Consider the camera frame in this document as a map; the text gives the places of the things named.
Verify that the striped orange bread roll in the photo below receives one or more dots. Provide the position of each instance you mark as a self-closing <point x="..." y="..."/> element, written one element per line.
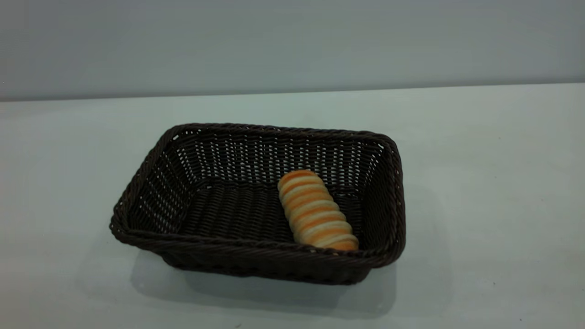
<point x="315" y="214"/>

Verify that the dark brown woven basket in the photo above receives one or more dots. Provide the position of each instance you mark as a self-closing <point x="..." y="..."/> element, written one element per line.
<point x="219" y="214"/>

